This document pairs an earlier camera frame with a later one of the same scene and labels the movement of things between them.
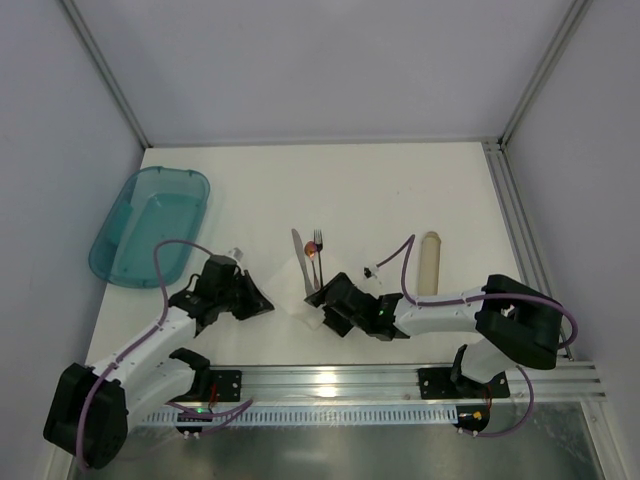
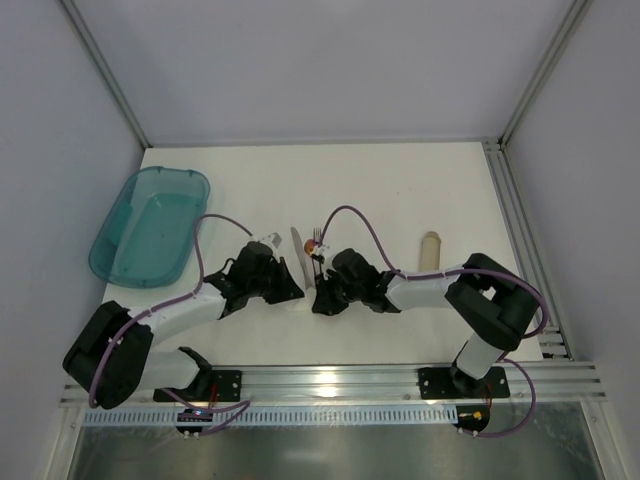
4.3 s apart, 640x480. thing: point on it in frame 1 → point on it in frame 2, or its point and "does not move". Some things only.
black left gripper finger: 248,299 → 272,280
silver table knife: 300,252 does not move
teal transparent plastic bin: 153,205 does not move
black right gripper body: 334,301 → 331,291
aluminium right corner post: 565,37 does not move
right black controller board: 472,417 does not move
